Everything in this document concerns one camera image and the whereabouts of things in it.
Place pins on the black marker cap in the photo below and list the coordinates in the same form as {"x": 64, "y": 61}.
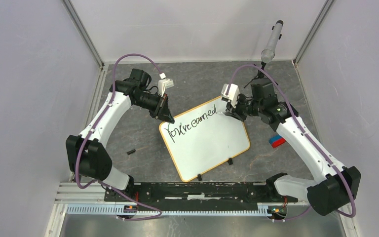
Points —
{"x": 131, "y": 151}

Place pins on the silver microphone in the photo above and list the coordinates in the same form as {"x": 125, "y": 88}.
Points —
{"x": 268, "y": 53}

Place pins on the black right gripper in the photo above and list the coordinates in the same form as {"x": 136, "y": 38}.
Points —
{"x": 235, "y": 112}

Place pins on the white whiteboard with yellow frame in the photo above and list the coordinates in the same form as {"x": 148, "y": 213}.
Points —
{"x": 200, "y": 140}

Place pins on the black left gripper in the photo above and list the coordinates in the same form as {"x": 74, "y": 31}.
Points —
{"x": 162, "y": 110}

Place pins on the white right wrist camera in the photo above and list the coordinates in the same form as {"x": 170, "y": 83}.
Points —
{"x": 230, "y": 93}

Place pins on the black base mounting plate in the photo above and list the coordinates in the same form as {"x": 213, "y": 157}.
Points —
{"x": 204, "y": 196}

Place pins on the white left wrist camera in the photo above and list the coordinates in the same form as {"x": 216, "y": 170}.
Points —
{"x": 164, "y": 83}

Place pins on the black microphone tripod stand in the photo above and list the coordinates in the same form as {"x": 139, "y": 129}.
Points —
{"x": 258, "y": 73}

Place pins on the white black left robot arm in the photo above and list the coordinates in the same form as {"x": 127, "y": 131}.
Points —
{"x": 87, "y": 155}

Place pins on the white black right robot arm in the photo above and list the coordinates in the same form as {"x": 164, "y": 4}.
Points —
{"x": 333, "y": 184}

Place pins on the white toothed cable rail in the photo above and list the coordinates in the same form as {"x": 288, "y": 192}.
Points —
{"x": 133, "y": 210}

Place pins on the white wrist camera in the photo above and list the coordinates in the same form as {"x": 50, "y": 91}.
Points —
{"x": 164, "y": 83}
{"x": 230, "y": 93}

